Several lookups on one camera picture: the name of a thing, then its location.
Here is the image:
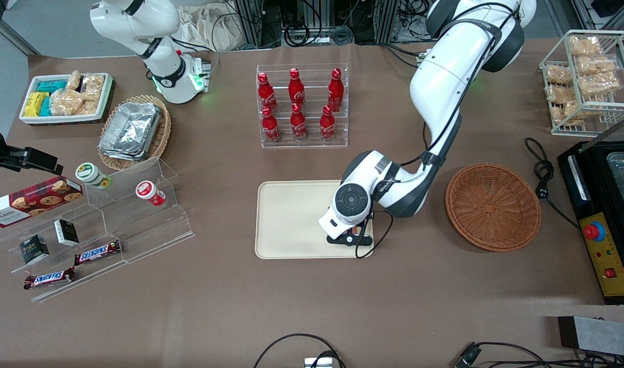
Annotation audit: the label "beige plastic tray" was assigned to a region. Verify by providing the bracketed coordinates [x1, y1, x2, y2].
[255, 179, 375, 260]

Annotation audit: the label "light wicker basket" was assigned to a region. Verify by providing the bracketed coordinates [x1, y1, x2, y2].
[98, 95, 172, 172]

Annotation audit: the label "brown wicker basket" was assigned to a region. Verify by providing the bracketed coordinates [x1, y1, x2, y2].
[445, 163, 542, 252]

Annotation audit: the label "red tartan cookie box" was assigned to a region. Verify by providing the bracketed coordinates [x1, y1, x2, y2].
[0, 176, 84, 228]

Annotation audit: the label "white rectangular snack bin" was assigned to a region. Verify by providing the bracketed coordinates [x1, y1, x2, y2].
[19, 73, 114, 125]

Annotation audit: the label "green lid cup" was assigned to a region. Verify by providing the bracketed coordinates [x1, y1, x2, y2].
[75, 162, 112, 190]

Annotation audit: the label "yellow snack pack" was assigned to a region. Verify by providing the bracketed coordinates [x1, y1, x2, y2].
[24, 92, 50, 118]

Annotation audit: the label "small black box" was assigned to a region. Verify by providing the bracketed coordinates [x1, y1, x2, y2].
[19, 235, 51, 266]
[54, 219, 81, 247]

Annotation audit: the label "clear acrylic bottle rack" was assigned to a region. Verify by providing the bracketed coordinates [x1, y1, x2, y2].
[256, 63, 349, 149]

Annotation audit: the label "stack of foil trays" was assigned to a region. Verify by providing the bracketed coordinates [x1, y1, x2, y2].
[98, 102, 163, 162]

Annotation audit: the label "red cola bottle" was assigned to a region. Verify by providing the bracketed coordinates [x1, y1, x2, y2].
[288, 68, 306, 107]
[319, 105, 337, 142]
[257, 72, 278, 112]
[327, 68, 345, 111]
[261, 106, 282, 143]
[290, 103, 308, 142]

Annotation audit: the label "snickers bar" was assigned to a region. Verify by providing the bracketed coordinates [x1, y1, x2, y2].
[74, 240, 122, 267]
[23, 267, 77, 291]

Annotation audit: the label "red lid cup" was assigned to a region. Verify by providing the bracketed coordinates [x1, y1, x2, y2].
[135, 180, 166, 207]

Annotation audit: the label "clear acrylic stepped display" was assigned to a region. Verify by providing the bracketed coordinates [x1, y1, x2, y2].
[0, 157, 196, 304]

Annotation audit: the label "beige cloth bag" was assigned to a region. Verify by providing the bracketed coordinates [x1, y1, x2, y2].
[176, 4, 242, 52]

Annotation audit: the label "bagged cracker pack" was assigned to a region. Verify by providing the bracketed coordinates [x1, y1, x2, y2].
[576, 56, 618, 77]
[549, 101, 585, 127]
[579, 72, 622, 96]
[545, 65, 574, 85]
[569, 35, 604, 57]
[546, 84, 580, 104]

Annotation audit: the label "black appliance with yellow panel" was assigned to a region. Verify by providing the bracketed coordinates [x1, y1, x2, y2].
[557, 110, 624, 306]

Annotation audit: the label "grey metal bar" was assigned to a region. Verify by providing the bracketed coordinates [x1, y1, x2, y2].
[557, 315, 624, 358]

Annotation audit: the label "black looped cable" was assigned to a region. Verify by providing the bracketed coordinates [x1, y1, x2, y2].
[253, 333, 346, 368]

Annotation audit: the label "black cable with connector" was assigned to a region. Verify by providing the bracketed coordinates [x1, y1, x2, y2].
[454, 341, 624, 368]

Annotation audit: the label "coiled black cables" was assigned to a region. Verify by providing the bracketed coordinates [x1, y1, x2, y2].
[282, 20, 354, 48]

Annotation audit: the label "aluminium frame post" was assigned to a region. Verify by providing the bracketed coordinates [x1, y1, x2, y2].
[232, 0, 283, 50]

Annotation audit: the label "black power cable with plug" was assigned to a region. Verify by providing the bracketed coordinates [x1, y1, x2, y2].
[525, 137, 582, 231]

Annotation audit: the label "white wire rack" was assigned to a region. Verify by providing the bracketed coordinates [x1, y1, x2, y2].
[539, 30, 624, 136]

